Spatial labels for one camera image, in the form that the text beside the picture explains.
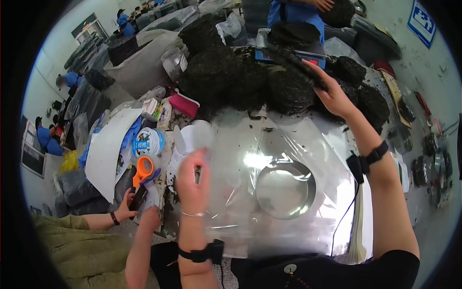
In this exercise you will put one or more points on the person's right hand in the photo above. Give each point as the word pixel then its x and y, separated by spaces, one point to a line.
pixel 335 97

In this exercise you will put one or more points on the person's left hand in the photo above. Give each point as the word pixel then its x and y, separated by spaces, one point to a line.
pixel 192 184

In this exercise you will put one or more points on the person's right thumb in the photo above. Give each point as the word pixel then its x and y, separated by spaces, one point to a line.
pixel 314 70

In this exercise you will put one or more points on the person's left fingers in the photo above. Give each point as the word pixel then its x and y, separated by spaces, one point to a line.
pixel 200 158

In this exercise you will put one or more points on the dark dried seaweed cake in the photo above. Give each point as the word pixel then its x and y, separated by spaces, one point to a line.
pixel 296 61

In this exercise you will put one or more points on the blue digital scale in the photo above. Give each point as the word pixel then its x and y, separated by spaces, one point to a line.
pixel 314 57

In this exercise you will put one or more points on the orange scissors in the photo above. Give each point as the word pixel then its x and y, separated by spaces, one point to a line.
pixel 142 169

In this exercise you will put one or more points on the clear plastic sheet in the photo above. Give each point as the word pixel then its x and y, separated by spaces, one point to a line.
pixel 252 188

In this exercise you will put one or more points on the small printed carton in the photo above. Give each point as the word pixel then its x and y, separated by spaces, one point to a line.
pixel 156 110

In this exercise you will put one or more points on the black bins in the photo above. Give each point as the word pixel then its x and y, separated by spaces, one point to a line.
pixel 375 41

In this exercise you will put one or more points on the red stool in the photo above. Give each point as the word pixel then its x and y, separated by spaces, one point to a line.
pixel 384 68

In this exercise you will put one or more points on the blue cloth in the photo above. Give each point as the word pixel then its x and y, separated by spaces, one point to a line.
pixel 131 132

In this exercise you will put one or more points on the black phone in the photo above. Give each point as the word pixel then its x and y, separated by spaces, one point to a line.
pixel 138 198

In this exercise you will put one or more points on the pile of dark seaweed cakes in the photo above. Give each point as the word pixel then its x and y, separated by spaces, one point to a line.
pixel 223 76

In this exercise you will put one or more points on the wooden board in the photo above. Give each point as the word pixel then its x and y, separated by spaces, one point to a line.
pixel 396 97

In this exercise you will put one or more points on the round steel bowl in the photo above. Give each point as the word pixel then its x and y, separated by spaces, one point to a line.
pixel 285 191

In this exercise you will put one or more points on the large white paper sheet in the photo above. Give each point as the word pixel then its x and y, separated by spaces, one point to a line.
pixel 106 151

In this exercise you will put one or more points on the black wrist band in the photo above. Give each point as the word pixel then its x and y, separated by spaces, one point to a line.
pixel 371 157
pixel 204 253

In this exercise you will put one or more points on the glass jar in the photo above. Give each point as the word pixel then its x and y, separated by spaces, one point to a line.
pixel 174 63

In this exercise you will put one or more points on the pile of black bags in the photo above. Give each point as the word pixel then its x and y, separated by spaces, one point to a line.
pixel 79 193

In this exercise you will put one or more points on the yellow bag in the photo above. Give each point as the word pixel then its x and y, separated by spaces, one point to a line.
pixel 69 162

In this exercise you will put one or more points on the group of steel bowls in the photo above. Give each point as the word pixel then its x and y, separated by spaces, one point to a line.
pixel 433 166

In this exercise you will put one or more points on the person's body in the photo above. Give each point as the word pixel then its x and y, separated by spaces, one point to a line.
pixel 317 272

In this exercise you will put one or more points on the stack of plastic bags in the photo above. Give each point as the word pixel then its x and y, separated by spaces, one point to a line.
pixel 359 231

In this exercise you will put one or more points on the window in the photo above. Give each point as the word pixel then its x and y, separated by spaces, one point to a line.
pixel 33 153

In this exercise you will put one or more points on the blue wall sign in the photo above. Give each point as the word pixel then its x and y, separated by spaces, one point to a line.
pixel 421 23

